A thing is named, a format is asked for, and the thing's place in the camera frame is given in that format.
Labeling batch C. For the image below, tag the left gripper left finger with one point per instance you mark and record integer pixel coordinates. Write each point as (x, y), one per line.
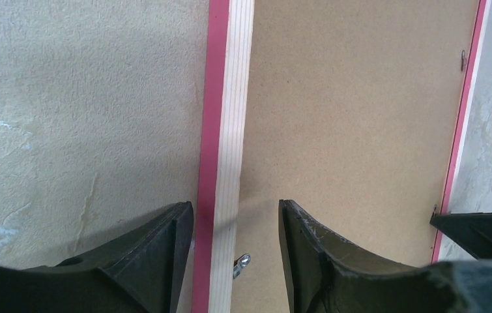
(139, 271)

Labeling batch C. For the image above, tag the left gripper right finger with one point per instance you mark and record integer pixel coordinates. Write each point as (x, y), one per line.
(325, 272)

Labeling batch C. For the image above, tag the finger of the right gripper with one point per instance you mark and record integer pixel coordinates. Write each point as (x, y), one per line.
(471, 231)

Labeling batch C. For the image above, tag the brown cardboard backing board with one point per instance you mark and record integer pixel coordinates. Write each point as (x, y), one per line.
(352, 108)

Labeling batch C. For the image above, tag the pink picture frame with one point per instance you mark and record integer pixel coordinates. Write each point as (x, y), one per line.
(217, 265)

